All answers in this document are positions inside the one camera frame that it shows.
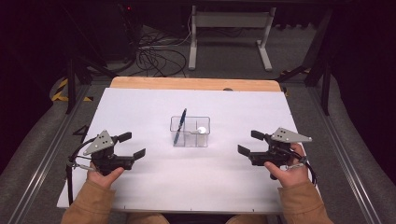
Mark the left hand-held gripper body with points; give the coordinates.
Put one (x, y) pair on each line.
(101, 144)

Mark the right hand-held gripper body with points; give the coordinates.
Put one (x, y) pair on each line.
(289, 136)

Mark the white pen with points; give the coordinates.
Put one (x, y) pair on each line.
(201, 130)

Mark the blue pen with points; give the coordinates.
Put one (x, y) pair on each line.
(180, 126)

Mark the clear plastic organizer box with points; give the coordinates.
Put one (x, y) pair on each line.
(190, 132)

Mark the person's left hand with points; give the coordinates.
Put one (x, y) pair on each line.
(104, 177)

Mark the person's right hand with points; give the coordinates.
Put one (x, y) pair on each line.
(289, 175)

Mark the white board sheet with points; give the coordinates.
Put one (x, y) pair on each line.
(162, 193)

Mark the black metal stand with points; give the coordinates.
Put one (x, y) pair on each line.
(325, 84)
(71, 84)

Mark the person's left leg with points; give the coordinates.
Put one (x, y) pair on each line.
(149, 218)

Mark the person's leg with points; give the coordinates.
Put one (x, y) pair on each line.
(149, 218)
(246, 219)

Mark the yellow black hazard tape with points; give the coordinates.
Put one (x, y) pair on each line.
(60, 93)

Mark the person's right leg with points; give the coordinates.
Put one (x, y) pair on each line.
(246, 219)

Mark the wooden table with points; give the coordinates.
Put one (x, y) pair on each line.
(186, 83)

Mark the aluminium floor rail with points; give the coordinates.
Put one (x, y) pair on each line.
(43, 165)
(345, 161)

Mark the white metal desk frame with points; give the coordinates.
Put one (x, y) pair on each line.
(230, 20)

